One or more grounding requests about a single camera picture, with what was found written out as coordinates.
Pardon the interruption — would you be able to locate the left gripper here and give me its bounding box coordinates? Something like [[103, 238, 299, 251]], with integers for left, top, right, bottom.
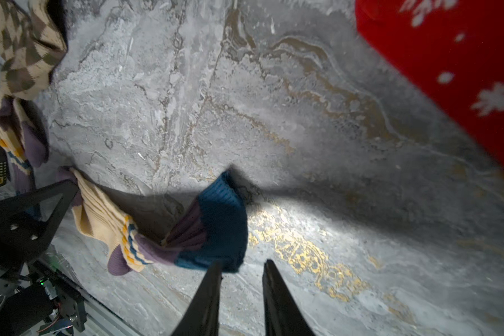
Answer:
[[0, 181, 78, 294]]

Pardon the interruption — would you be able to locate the red christmas sock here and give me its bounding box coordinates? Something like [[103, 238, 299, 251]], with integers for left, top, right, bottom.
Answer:
[[355, 1, 504, 166]]

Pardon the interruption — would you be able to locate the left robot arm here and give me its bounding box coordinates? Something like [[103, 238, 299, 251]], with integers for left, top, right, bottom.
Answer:
[[0, 181, 88, 335]]

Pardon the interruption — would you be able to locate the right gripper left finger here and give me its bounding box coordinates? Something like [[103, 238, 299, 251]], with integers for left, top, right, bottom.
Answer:
[[172, 262, 222, 336]]

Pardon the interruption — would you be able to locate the beige argyle sock left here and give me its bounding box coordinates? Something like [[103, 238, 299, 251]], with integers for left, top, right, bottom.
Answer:
[[0, 1, 67, 101]]

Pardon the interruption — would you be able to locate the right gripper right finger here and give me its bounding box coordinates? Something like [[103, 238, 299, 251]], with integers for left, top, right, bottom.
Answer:
[[263, 259, 314, 335]]

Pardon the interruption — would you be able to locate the cream purple striped sock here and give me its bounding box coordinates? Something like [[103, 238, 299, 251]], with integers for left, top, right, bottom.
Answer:
[[57, 167, 248, 276]]

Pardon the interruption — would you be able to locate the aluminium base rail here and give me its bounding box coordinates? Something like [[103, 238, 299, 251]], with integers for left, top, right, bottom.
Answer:
[[31, 260, 140, 335]]

